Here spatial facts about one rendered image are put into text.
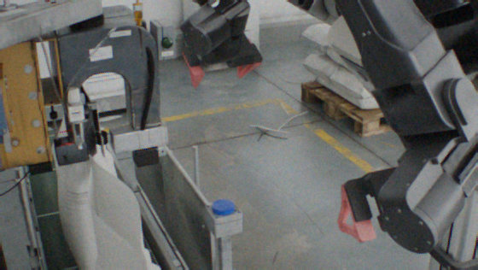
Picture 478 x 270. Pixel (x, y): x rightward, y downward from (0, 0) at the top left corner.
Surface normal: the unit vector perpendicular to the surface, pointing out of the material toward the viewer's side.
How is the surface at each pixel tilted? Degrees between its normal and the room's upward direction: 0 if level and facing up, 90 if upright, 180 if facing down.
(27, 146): 90
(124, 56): 90
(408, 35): 54
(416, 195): 65
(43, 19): 90
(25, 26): 90
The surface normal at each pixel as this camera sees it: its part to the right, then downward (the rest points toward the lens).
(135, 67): 0.40, 0.36
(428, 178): 0.53, -0.08
